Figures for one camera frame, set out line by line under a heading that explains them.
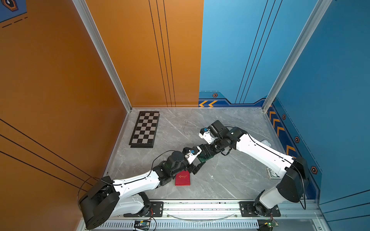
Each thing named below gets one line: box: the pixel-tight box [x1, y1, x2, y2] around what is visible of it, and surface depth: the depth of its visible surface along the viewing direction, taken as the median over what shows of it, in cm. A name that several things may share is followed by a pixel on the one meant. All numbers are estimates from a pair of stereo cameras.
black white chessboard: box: [128, 111, 160, 149], surface depth 104 cm
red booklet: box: [174, 170, 191, 187], surface depth 82 cm
